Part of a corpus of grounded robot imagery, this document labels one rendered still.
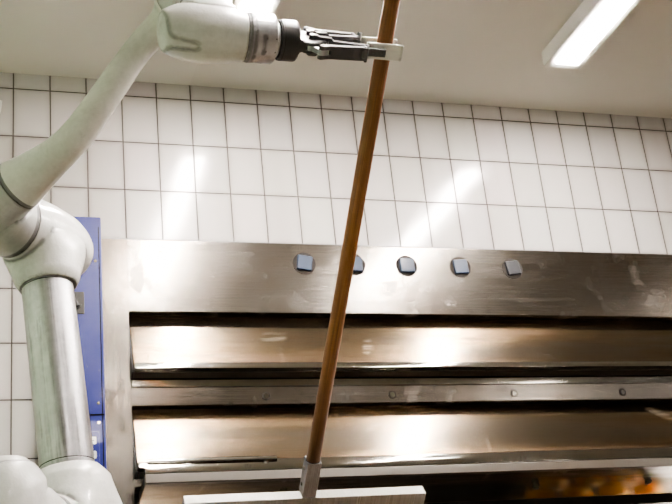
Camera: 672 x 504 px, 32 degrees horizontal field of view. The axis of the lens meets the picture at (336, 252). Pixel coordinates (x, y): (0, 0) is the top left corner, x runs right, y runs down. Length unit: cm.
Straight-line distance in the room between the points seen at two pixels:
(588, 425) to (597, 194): 77
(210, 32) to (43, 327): 65
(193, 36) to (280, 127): 147
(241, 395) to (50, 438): 104
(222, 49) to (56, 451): 78
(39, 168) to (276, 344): 121
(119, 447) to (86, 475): 91
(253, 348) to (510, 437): 77
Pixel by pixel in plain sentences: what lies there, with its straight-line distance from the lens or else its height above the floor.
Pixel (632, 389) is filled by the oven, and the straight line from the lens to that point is 366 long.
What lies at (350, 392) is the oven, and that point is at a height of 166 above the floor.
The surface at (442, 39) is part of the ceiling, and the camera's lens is 347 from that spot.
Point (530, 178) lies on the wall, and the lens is 378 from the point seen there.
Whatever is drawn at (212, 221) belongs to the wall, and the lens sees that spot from 336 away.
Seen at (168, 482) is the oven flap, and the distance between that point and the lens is 295.
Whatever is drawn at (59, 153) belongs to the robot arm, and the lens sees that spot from 224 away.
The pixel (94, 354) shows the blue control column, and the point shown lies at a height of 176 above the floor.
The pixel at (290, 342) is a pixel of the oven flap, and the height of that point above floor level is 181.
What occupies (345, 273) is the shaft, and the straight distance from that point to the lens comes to 239.
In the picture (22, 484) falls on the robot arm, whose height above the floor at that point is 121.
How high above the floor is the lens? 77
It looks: 22 degrees up
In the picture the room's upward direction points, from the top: 6 degrees counter-clockwise
